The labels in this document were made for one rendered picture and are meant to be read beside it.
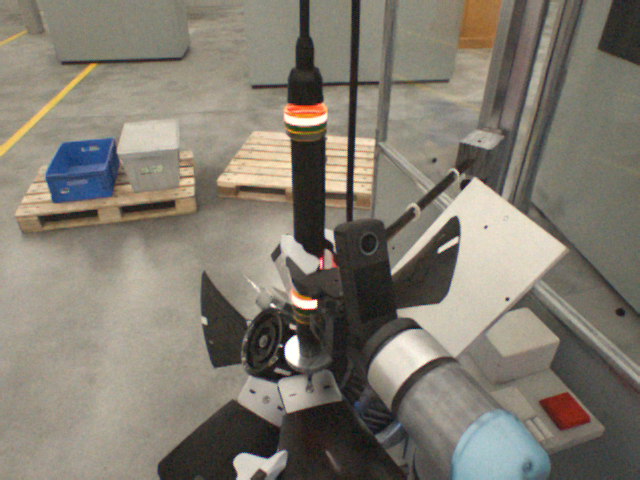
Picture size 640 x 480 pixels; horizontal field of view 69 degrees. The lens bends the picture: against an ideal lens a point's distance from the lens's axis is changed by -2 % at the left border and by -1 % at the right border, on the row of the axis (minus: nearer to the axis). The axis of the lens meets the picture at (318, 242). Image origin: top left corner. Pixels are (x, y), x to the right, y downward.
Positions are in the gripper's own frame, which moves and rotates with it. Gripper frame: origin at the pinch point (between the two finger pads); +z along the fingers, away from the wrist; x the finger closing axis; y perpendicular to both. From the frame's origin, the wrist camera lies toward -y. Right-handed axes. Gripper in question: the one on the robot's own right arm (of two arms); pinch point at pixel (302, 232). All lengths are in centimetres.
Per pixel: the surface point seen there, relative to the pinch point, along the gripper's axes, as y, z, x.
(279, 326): 22.4, 7.2, -0.7
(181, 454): 47, 9, -20
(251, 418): 38.8, 4.5, -8.0
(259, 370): 27.0, 4.2, -5.8
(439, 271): 4.1, -10.1, 13.9
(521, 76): -5, 25, 64
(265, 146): 136, 312, 121
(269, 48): 104, 503, 210
